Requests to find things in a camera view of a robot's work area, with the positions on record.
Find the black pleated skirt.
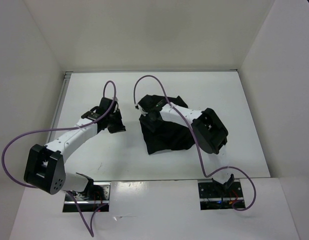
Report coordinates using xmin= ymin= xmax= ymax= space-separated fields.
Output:
xmin=138 ymin=94 xmax=195 ymax=155

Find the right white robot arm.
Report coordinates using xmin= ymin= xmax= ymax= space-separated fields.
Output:
xmin=135 ymin=94 xmax=229 ymax=168

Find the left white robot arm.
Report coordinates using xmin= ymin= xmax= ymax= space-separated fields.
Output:
xmin=23 ymin=97 xmax=126 ymax=200

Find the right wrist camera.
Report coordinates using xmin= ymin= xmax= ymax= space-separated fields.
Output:
xmin=134 ymin=103 xmax=148 ymax=116

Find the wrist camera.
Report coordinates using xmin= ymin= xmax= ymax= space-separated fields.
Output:
xmin=134 ymin=103 xmax=148 ymax=116
xmin=112 ymin=97 xmax=119 ymax=112

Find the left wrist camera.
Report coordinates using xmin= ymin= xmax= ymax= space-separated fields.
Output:
xmin=112 ymin=97 xmax=119 ymax=112

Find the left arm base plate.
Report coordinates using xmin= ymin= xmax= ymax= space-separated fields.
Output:
xmin=62 ymin=181 xmax=111 ymax=213

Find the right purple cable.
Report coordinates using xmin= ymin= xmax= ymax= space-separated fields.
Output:
xmin=132 ymin=74 xmax=257 ymax=212

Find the purple cable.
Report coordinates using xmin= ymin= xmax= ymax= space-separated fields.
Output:
xmin=1 ymin=80 xmax=118 ymax=238
xmin=132 ymin=74 xmax=257 ymax=212

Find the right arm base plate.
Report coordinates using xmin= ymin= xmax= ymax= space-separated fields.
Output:
xmin=197 ymin=180 xmax=246 ymax=210

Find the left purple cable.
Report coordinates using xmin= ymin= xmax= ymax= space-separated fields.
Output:
xmin=1 ymin=80 xmax=118 ymax=238

